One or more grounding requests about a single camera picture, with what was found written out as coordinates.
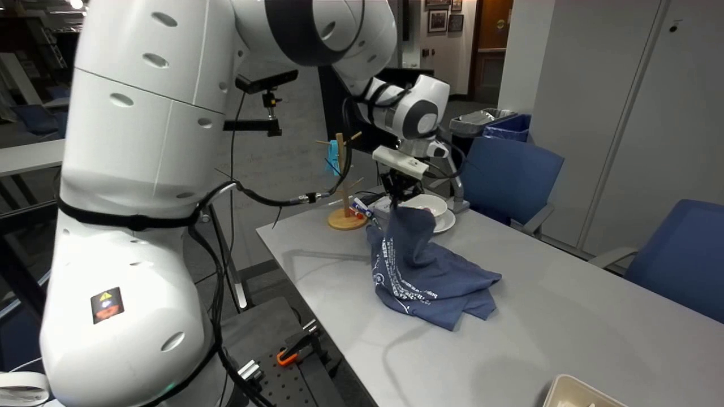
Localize brown door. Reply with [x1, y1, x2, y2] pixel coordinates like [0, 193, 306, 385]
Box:
[473, 0, 515, 55]

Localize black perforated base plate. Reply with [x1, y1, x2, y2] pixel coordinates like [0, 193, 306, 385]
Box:
[218, 297, 358, 407]

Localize beige plastic tray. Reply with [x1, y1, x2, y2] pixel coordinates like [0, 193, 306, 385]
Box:
[540, 372, 630, 407]

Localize light blue tag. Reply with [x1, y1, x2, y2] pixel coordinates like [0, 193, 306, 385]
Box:
[325, 134, 346, 181]

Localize blue printed t-shirt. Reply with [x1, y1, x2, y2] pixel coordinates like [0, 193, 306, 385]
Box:
[365, 207, 505, 332]

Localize white rounded object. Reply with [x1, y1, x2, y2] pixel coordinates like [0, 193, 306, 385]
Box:
[0, 368, 53, 407]

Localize blue office chair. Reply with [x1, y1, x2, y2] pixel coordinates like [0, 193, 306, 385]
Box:
[460, 134, 565, 236]
[589, 197, 724, 327]

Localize grey metal cabinet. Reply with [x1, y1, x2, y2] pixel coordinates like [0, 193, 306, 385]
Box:
[528, 0, 724, 262]

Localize silver metal connector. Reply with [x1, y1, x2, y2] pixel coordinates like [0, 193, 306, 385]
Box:
[235, 361, 265, 385]

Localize blue trash bin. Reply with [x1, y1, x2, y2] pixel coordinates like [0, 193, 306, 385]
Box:
[481, 112, 535, 146]

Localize grey trash bin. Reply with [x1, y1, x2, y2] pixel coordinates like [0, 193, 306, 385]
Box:
[450, 110, 500, 172]

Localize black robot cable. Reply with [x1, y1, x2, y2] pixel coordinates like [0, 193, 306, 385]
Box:
[183, 97, 358, 407]

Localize white plate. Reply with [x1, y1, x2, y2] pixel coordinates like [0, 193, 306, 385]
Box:
[429, 210, 460, 238]

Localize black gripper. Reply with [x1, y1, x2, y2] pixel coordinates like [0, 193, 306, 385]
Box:
[377, 171, 420, 221]

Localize white bowl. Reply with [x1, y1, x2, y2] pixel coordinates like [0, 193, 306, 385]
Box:
[399, 193, 452, 226]

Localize orange handled clamp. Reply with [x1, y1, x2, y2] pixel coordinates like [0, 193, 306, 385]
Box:
[273, 322, 323, 372]

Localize white background table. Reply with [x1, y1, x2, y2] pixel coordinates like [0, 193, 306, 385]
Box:
[0, 138, 65, 180]

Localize black camera on boom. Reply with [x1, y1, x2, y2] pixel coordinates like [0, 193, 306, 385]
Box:
[221, 69, 302, 140]

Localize grey metal stand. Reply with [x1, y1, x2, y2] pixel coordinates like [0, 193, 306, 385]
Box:
[441, 140, 470, 216]

